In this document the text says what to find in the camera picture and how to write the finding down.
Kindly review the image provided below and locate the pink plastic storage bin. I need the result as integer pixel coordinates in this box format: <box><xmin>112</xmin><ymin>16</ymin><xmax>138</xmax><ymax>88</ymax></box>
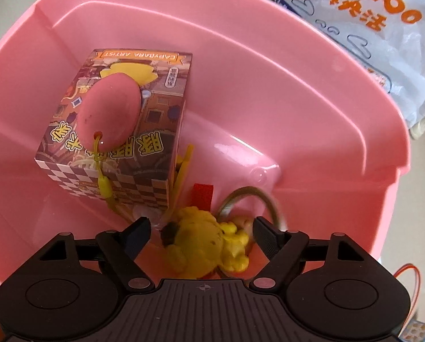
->
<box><xmin>0</xmin><ymin>0</ymin><xmax>412</xmax><ymax>293</ymax></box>

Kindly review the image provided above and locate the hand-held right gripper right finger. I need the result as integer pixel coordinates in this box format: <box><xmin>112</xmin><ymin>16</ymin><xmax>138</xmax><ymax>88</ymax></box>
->
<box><xmin>250</xmin><ymin>217</ymin><xmax>366</xmax><ymax>289</ymax></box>

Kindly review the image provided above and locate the blue box with yellow print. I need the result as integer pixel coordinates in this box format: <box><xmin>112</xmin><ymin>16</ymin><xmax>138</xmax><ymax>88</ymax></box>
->
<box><xmin>399</xmin><ymin>322</ymin><xmax>425</xmax><ymax>342</ymax></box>

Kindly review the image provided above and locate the yellow plush toy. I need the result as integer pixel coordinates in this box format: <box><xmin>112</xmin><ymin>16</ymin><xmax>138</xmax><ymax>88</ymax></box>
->
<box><xmin>160</xmin><ymin>207</ymin><xmax>250</xmax><ymax>279</ymax></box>

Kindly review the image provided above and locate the tape roll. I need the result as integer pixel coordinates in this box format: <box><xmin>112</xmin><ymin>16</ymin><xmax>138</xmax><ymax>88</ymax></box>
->
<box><xmin>217</xmin><ymin>186</ymin><xmax>288</xmax><ymax>232</ymax></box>

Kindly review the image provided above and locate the large red hoop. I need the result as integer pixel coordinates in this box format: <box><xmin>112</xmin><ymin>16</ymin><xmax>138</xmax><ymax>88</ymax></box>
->
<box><xmin>394</xmin><ymin>264</ymin><xmax>421</xmax><ymax>314</ymax></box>

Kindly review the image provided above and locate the white plastic shopping bag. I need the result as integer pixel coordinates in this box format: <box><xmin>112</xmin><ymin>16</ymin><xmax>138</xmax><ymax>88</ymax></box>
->
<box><xmin>271</xmin><ymin>0</ymin><xmax>425</xmax><ymax>139</ymax></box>

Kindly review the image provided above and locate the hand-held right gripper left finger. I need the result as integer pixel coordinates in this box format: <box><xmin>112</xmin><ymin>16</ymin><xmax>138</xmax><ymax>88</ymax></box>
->
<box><xmin>38</xmin><ymin>217</ymin><xmax>154</xmax><ymax>291</ymax></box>

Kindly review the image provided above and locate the yellow strap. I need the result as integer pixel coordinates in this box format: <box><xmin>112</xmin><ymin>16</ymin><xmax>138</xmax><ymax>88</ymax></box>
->
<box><xmin>171</xmin><ymin>144</ymin><xmax>195</xmax><ymax>218</ymax></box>

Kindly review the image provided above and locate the red strip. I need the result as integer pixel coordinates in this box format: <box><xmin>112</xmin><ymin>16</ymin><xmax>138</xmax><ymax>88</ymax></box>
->
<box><xmin>190</xmin><ymin>183</ymin><xmax>215</xmax><ymax>210</ymax></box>

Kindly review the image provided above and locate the checkered cardboard toy box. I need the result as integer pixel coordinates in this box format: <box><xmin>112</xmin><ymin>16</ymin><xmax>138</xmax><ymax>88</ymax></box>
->
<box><xmin>35</xmin><ymin>49</ymin><xmax>193</xmax><ymax>218</ymax></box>

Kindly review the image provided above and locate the pink egg toy with lanyard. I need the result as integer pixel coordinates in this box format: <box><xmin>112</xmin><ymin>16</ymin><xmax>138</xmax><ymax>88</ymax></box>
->
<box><xmin>78</xmin><ymin>72</ymin><xmax>142</xmax><ymax>218</ymax></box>

